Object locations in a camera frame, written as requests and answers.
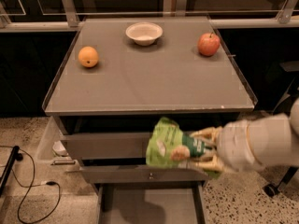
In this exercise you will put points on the black office chair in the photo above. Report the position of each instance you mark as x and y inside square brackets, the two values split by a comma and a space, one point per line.
[283, 126]

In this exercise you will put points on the white paper bowl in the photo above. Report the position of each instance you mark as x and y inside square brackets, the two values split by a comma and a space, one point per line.
[144, 33]

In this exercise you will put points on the grey top drawer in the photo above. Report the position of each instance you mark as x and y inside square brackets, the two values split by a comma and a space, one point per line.
[92, 146]

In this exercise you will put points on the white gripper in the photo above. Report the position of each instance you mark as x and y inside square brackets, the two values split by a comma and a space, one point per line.
[233, 146]

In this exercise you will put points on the black stand leg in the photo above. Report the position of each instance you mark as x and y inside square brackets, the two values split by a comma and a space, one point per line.
[11, 159]

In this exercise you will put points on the metal window rail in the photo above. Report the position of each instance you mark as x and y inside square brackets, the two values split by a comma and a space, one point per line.
[71, 15]

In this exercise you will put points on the orange fruit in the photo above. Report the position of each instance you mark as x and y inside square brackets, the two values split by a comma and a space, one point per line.
[88, 57]

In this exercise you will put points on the grey drawer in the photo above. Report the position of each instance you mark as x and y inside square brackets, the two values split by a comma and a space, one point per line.
[178, 202]
[139, 174]
[92, 146]

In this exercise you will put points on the grey middle drawer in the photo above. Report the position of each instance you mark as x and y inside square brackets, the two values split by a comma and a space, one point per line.
[139, 174]

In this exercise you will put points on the grey bottom drawer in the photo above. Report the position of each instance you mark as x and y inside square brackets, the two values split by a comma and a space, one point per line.
[178, 202]

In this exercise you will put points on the red apple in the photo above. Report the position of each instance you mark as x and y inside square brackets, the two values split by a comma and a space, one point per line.
[208, 44]

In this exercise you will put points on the grey drawer cabinet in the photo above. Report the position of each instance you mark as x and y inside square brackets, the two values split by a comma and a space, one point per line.
[132, 87]

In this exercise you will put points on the green rice chip bag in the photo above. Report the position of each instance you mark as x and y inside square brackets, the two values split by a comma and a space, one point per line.
[169, 147]

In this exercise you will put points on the clear plastic bin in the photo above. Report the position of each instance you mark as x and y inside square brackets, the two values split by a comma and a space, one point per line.
[45, 154]

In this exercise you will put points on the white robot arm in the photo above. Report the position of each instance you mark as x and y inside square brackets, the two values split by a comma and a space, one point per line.
[252, 145]

